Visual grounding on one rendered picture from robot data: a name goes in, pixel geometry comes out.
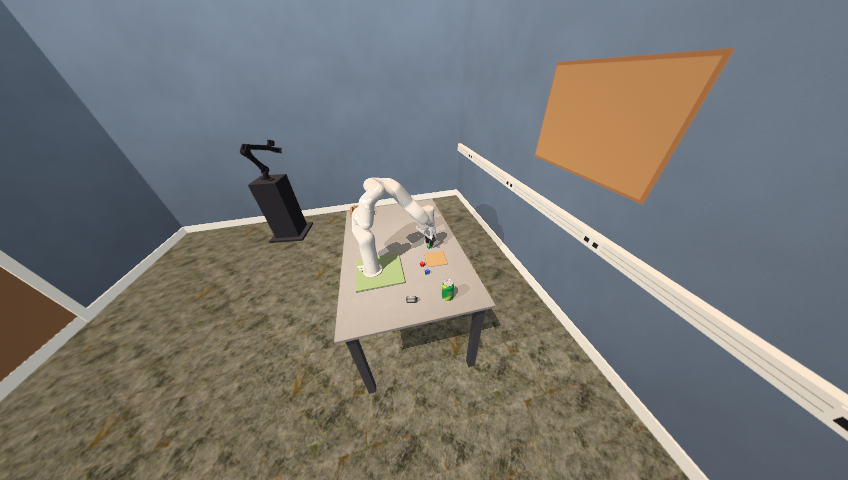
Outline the green soda can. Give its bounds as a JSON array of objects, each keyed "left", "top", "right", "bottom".
[{"left": 442, "top": 279, "right": 454, "bottom": 301}]

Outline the tan square mat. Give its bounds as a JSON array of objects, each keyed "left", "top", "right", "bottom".
[{"left": 424, "top": 251, "right": 448, "bottom": 267}]

